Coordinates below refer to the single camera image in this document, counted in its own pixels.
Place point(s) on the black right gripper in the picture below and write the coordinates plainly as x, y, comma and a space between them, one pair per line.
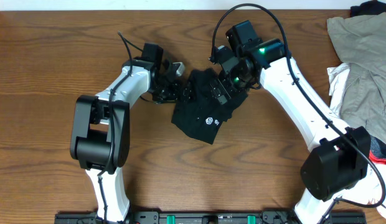
216, 86

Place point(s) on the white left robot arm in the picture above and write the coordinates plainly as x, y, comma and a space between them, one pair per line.
101, 134

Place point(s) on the khaki folded garment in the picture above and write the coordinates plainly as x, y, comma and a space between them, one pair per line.
360, 41

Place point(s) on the black garment at corner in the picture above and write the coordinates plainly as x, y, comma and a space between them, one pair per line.
368, 8

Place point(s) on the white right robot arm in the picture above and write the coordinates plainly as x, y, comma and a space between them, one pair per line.
337, 167

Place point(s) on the red and black garment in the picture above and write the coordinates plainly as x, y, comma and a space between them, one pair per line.
377, 151

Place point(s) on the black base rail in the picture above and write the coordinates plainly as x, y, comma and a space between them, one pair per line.
267, 216

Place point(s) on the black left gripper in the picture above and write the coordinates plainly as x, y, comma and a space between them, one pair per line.
174, 96

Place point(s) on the black t-shirt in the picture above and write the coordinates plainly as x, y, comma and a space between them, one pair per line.
202, 118

